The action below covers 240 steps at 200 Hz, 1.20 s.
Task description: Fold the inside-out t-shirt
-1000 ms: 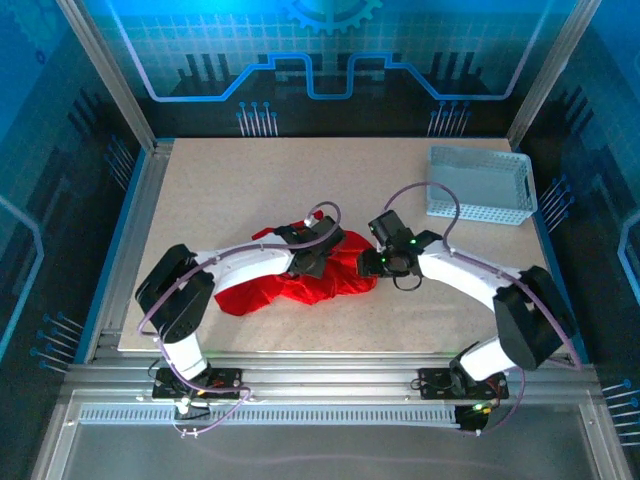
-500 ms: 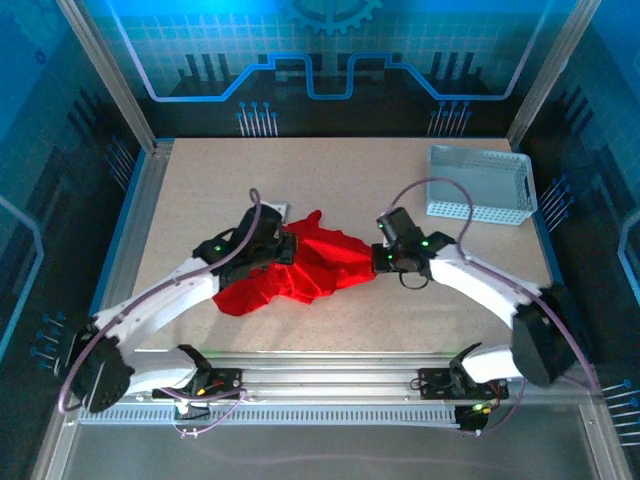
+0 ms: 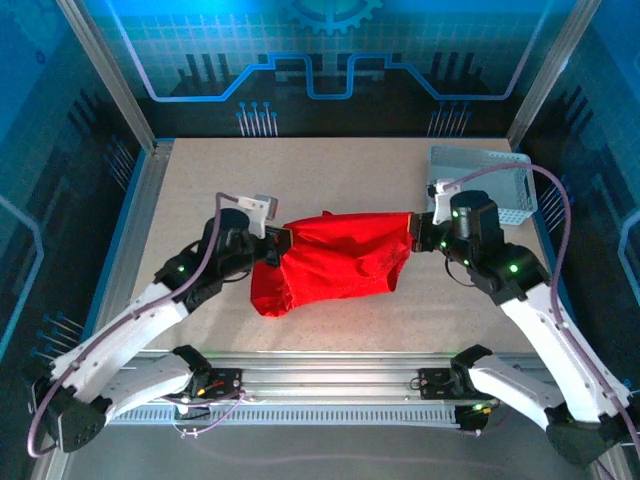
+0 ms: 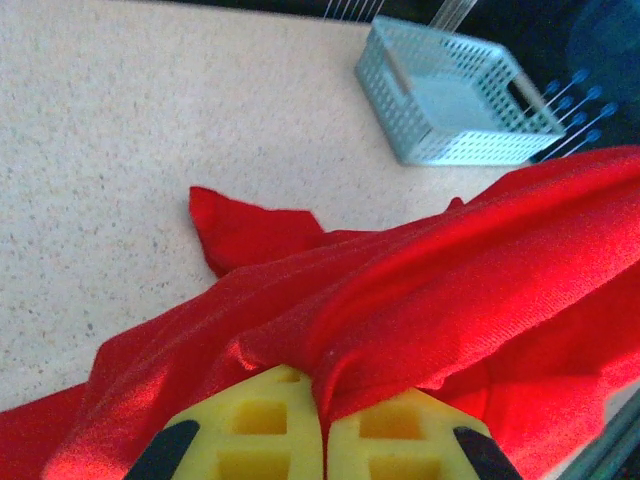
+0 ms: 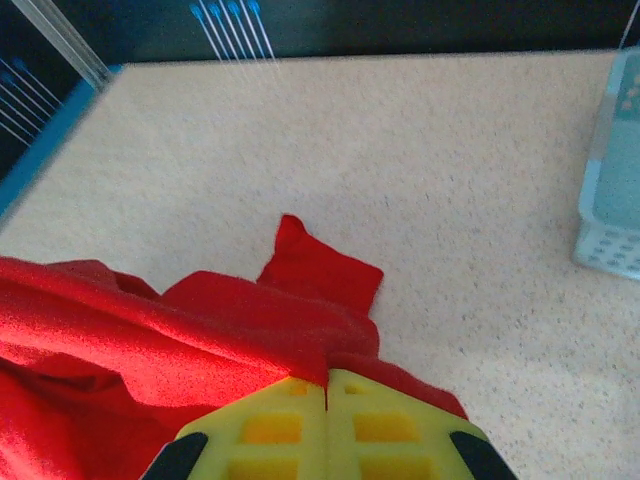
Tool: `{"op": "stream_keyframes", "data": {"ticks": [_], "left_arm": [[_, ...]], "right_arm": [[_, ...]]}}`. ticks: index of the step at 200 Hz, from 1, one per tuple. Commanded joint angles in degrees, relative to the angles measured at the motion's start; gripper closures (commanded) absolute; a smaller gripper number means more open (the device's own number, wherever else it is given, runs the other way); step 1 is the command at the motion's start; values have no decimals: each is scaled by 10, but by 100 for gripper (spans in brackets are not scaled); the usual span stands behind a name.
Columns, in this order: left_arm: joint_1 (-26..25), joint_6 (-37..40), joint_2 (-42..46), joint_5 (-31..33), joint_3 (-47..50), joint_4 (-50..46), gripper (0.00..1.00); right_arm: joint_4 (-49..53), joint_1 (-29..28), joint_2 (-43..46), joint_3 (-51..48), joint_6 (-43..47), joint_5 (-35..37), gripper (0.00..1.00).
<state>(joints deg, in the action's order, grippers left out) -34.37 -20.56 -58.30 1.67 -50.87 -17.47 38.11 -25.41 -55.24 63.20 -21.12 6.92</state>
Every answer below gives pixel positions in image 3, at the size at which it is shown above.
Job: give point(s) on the black connector block with LEDs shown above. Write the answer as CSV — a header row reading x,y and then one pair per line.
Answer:
x,y
472,420

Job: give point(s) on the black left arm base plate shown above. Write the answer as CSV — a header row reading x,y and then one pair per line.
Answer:
x,y
227,380

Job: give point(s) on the grey metal base plate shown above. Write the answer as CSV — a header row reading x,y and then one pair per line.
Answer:
x,y
320,450

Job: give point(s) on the white perforated plastic basket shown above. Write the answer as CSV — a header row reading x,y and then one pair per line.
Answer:
x,y
510,187

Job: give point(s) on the aluminium frame rail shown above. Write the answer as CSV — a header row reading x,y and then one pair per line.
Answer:
x,y
330,372

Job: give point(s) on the aluminium frame post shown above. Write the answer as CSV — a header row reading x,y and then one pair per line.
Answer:
x,y
107,75
550,75

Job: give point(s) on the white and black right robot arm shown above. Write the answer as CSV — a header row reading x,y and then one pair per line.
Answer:
x,y
550,340

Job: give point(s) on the aluminium side rail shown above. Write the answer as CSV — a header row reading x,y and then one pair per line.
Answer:
x,y
140,210

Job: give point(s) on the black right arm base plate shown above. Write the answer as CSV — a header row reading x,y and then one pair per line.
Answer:
x,y
432,382

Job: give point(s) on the red t-shirt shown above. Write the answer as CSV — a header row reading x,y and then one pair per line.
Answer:
x,y
345,260

